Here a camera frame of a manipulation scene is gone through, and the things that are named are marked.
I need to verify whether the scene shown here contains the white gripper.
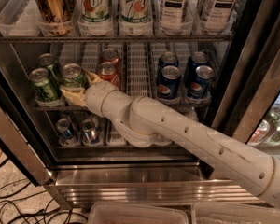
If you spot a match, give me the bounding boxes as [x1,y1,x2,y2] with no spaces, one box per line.
[60,71,133,122]

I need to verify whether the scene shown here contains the green can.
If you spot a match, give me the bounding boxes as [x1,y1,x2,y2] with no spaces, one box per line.
[37,53,62,83]
[29,68,61,102]
[62,63,87,88]

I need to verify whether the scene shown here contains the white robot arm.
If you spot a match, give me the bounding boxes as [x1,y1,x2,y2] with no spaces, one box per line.
[60,73,280,210]

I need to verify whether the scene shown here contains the front orange can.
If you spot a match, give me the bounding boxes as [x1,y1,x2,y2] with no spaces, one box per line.
[97,62,120,88]

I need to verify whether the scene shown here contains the orange can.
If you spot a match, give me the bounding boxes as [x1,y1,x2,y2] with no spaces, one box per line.
[100,48,120,67]
[97,62,120,88]

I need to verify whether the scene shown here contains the back orange can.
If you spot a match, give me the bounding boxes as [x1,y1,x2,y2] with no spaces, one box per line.
[100,48,120,67]

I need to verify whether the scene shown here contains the right small blue can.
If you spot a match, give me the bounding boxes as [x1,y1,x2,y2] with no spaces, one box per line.
[81,119,100,146]

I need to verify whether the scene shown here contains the small blue can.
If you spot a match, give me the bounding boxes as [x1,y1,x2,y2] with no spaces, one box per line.
[56,119,77,145]
[81,119,100,146]

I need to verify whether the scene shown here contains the left small blue can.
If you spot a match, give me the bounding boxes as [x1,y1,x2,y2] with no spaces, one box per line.
[56,119,77,145]

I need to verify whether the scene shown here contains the empty white shelf tray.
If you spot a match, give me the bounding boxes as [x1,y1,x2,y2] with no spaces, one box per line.
[127,43,151,97]

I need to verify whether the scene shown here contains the front left pepsi can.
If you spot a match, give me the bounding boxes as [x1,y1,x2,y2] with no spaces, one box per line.
[157,65,181,100]

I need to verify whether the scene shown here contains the pepsi can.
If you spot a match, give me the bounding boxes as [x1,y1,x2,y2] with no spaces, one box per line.
[187,65,214,99]
[185,51,209,78]
[158,51,179,69]
[157,65,181,100]

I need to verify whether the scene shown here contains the back left pepsi can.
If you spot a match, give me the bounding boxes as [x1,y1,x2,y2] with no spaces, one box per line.
[158,51,179,69]

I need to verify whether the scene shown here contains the steel fridge door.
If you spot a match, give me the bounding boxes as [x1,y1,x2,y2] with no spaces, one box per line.
[0,72,53,186]

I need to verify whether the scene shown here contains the gold tall can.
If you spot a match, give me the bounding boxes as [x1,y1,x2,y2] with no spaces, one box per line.
[35,0,76,35]

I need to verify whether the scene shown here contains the front right pepsi can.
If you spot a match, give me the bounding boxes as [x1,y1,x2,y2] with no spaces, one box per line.
[187,65,214,99]

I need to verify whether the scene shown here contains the back right pepsi can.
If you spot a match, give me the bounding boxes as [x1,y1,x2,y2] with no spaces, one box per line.
[185,51,209,78]

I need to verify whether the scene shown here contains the stainless steel fridge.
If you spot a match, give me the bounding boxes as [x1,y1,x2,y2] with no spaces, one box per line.
[0,0,280,208]

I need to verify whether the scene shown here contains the left 7up bottle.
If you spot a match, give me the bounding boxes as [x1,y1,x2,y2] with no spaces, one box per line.
[77,0,111,23]

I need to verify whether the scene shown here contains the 7up bottle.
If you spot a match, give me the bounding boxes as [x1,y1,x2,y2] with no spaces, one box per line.
[119,0,150,24]
[77,0,111,23]

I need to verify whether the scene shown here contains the clear empty top tray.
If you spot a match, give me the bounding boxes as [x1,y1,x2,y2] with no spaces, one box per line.
[0,0,40,36]

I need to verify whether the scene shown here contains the right 7up bottle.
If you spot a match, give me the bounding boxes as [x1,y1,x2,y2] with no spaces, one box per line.
[119,0,150,24]

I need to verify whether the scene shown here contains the left white tea bottle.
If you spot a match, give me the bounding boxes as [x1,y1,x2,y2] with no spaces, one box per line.
[161,0,190,31]

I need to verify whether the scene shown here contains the white tea bottle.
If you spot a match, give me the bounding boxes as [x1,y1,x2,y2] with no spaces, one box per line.
[161,0,190,31]
[199,0,236,35]

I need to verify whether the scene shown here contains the left clear plastic bin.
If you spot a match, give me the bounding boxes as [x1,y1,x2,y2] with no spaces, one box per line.
[87,203,189,224]

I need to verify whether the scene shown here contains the clear plastic bin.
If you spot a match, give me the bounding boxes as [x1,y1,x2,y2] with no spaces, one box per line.
[191,202,280,224]
[87,203,189,224]

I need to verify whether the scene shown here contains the right white tea bottle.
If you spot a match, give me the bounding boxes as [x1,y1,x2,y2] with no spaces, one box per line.
[199,0,236,35]

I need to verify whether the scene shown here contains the right clear plastic bin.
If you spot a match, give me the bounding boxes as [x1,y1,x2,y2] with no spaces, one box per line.
[191,202,280,224]

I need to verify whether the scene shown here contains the black floor cables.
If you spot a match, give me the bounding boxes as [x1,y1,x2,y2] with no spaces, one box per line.
[0,157,89,224]

